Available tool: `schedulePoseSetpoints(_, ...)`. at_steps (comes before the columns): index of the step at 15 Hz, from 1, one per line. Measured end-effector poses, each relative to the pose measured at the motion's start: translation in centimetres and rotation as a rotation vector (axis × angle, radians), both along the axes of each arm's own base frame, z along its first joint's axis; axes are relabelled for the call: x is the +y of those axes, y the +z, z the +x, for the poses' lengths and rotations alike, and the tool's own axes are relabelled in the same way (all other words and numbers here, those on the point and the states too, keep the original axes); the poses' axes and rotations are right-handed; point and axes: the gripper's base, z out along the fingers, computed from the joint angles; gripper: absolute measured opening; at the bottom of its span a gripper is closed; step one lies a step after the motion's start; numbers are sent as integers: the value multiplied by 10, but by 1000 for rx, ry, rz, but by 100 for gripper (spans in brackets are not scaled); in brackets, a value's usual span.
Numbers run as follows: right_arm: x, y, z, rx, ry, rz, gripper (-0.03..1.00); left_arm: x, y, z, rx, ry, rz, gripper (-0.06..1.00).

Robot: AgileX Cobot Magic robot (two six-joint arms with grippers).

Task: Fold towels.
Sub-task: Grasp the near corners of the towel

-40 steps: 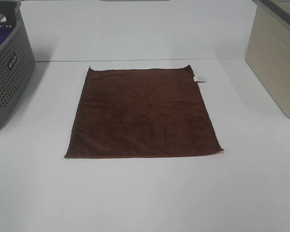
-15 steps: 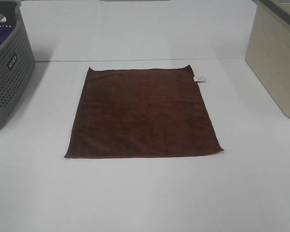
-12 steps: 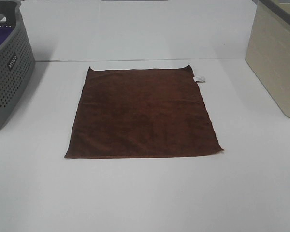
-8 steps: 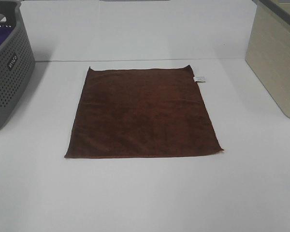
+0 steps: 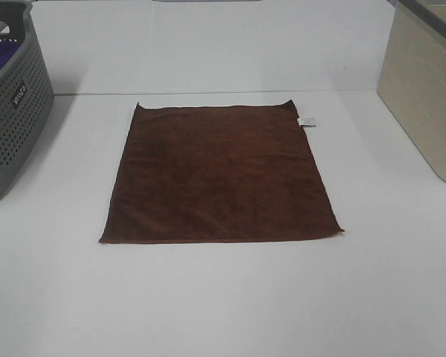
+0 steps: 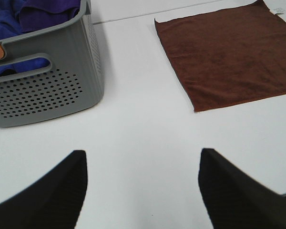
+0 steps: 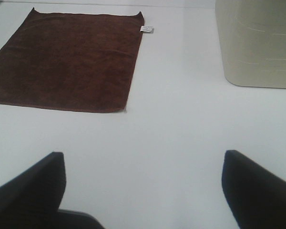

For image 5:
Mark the brown towel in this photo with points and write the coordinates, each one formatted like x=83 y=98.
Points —
x=218 y=174

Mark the beige storage bin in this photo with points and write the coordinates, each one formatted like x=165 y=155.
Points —
x=413 y=77

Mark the grey perforated laundry basket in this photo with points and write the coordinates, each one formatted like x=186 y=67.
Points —
x=26 y=94

